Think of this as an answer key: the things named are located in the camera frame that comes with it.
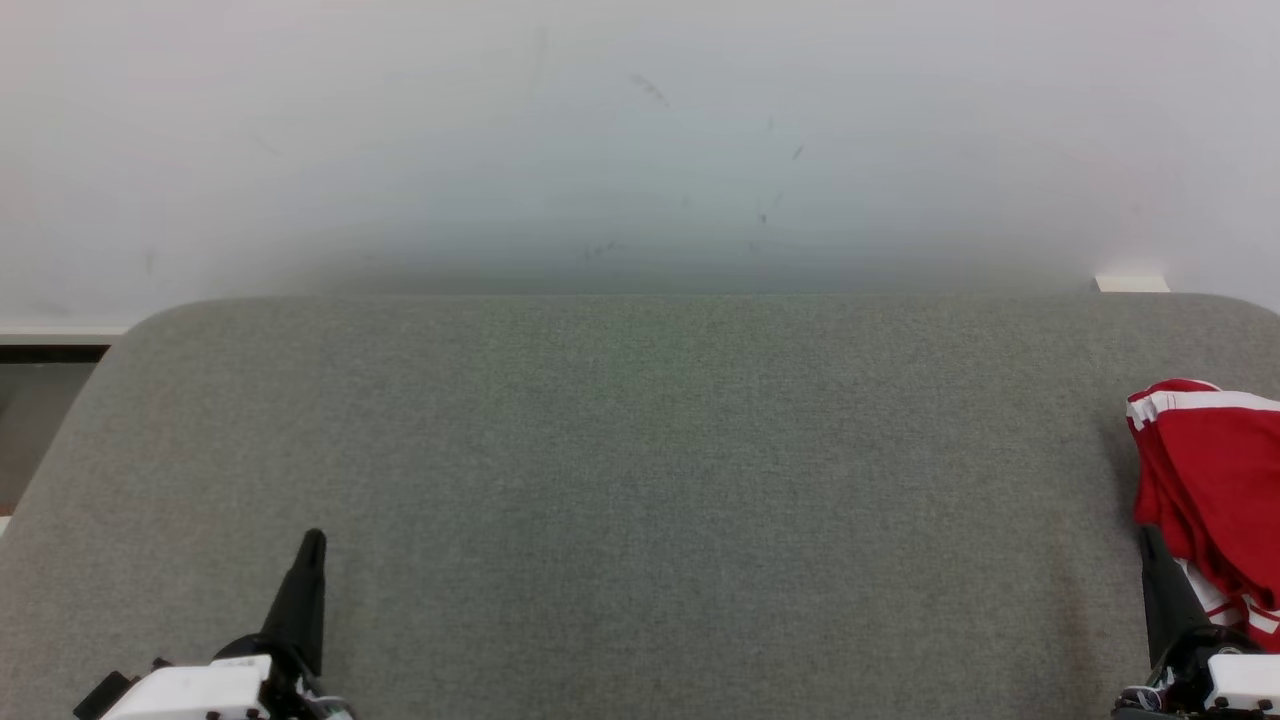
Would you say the black baseboard strip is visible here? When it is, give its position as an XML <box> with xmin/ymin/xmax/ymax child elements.
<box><xmin>0</xmin><ymin>344</ymin><xmax>113</xmax><ymax>365</ymax></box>

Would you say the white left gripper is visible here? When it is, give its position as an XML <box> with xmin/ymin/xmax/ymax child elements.
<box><xmin>98</xmin><ymin>529</ymin><xmax>354</xmax><ymax>720</ymax></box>

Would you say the red and white jersey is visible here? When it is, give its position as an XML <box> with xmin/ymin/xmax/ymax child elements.
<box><xmin>1126</xmin><ymin>377</ymin><xmax>1280</xmax><ymax>653</ymax></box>

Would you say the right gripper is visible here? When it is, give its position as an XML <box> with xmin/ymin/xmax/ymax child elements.
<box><xmin>1112</xmin><ymin>526</ymin><xmax>1280</xmax><ymax>720</ymax></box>

